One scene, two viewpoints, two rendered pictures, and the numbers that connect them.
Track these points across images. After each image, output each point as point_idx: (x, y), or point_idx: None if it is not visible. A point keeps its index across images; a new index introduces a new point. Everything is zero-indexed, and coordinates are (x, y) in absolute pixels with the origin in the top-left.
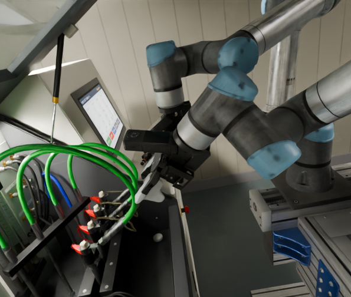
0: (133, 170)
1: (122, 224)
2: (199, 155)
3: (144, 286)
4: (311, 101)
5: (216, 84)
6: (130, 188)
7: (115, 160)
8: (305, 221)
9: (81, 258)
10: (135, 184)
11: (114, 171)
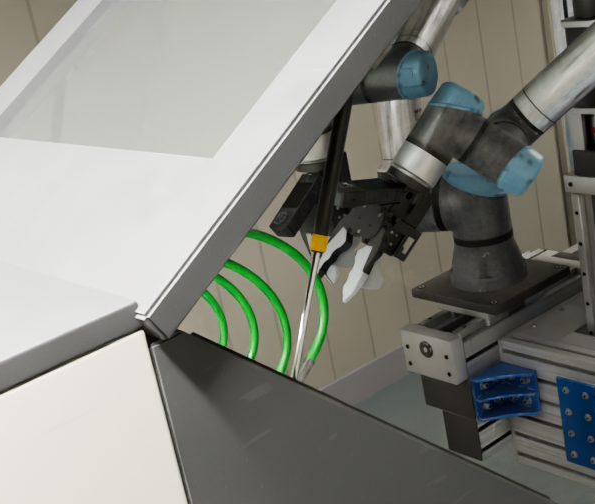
0: (221, 318)
1: (312, 361)
2: (424, 200)
3: None
4: (525, 110)
5: (448, 101)
6: (322, 288)
7: (226, 282)
8: (513, 339)
9: None
10: (257, 329)
11: (303, 259)
